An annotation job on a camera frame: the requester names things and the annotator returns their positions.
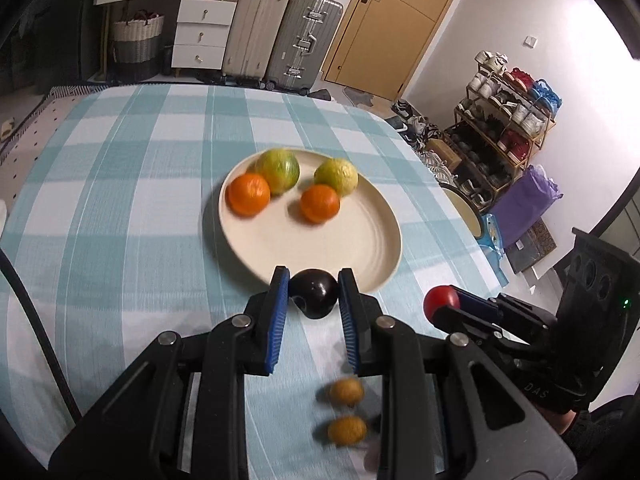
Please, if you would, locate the yellow green citrus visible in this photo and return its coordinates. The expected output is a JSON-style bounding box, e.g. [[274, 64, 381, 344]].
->
[[314, 158, 359, 197]]

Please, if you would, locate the cream round plate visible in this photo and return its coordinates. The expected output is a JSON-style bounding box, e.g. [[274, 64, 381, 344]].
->
[[218, 147, 405, 295]]

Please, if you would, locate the woven laundry basket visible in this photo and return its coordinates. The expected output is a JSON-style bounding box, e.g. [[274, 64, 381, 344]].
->
[[111, 11, 165, 82]]

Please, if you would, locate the silver suitcase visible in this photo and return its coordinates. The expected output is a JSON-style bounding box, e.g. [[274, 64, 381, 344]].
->
[[265, 0, 343, 96]]

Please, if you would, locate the orange mandarin right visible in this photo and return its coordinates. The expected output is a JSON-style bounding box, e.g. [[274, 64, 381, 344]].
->
[[299, 184, 341, 224]]

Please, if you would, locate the shoe rack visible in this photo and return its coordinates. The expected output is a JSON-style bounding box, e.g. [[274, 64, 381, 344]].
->
[[442, 50, 563, 212]]

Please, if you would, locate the green orange citrus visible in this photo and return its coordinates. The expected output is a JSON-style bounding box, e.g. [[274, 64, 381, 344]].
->
[[254, 148, 300, 195]]

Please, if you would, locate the right hand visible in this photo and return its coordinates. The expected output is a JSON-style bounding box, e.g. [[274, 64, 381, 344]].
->
[[536, 406, 590, 434]]

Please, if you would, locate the orange mandarin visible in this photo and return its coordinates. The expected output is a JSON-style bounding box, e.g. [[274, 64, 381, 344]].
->
[[299, 184, 341, 224], [226, 172, 271, 218]]

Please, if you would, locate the purple bag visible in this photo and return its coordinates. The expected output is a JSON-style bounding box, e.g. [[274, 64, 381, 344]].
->
[[489, 165, 563, 248]]

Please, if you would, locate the checked teal tablecloth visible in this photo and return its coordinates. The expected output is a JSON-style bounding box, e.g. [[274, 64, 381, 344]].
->
[[1, 84, 500, 479]]

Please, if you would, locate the orange mandarin left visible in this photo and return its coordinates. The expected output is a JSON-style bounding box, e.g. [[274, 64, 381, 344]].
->
[[226, 172, 271, 218]]

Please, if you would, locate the brown longan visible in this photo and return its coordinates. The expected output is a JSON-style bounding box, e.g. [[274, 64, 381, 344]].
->
[[326, 415, 368, 446], [329, 377, 364, 408]]

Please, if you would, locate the wooden door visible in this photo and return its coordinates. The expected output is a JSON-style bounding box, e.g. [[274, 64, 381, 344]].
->
[[322, 0, 454, 101]]

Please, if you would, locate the cream round bin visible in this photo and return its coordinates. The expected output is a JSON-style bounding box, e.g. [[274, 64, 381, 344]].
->
[[439, 183, 485, 240]]

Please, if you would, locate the white drawer desk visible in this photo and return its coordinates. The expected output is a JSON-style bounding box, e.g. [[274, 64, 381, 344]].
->
[[94, 0, 236, 72]]

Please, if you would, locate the beige suitcase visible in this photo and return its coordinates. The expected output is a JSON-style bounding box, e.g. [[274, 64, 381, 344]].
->
[[221, 0, 288, 86]]

